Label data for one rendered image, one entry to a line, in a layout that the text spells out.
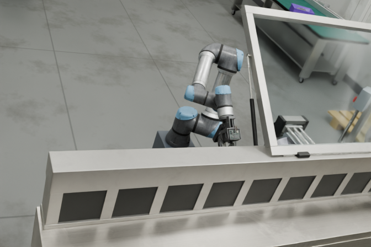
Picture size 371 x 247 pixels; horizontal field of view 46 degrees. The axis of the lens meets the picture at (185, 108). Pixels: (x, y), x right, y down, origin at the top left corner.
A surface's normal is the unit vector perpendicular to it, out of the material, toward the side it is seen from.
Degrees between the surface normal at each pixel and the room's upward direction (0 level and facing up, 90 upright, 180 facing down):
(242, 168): 90
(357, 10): 90
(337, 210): 0
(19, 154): 0
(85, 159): 0
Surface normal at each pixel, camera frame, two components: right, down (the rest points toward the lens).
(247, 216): 0.28, -0.81
